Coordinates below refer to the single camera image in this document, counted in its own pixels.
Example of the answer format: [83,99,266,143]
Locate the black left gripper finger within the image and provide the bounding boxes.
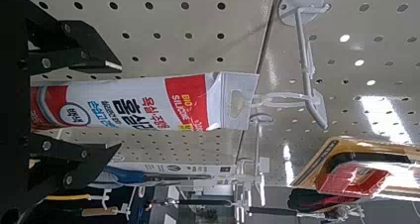
[29,134,123,203]
[28,19,123,76]

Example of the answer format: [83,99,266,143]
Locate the red white glue tube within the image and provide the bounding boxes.
[30,70,261,133]

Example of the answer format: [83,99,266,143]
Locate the blue scissors in package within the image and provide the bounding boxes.
[87,162,239,189]

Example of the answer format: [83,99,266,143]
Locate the beige perforated pegboard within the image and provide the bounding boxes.
[16,0,420,198]

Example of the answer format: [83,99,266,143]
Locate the white pegboard hook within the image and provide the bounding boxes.
[277,0,332,131]

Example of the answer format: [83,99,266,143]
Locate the gold red packaged item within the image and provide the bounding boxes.
[289,136,420,200]

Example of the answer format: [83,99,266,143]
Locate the yellow handled paint roller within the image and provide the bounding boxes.
[45,192,92,202]

